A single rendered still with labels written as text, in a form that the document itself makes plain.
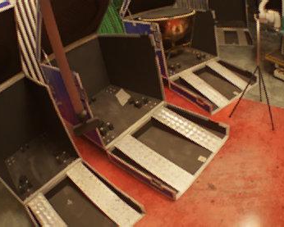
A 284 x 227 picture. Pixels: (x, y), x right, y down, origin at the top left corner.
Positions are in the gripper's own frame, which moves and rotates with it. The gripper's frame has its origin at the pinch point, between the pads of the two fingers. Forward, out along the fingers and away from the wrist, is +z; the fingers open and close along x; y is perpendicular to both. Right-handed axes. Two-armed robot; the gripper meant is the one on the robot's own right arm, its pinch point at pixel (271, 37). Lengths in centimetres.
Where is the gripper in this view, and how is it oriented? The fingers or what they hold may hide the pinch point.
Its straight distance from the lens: 306.8
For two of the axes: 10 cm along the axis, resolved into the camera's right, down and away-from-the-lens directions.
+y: 8.5, -4.2, 3.2
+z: 1.8, 8.0, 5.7
